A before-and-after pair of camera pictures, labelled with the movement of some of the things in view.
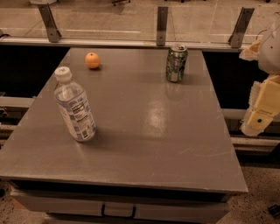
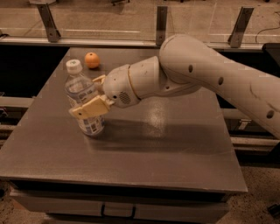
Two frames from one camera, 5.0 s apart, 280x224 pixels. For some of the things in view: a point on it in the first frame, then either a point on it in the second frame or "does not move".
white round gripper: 270,53 -> 117,87
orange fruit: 92,60 does not move
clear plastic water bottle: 73,106 -> 80,88
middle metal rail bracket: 162,21 does not move
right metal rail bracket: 241,26 does not move
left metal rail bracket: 52,31 does not move
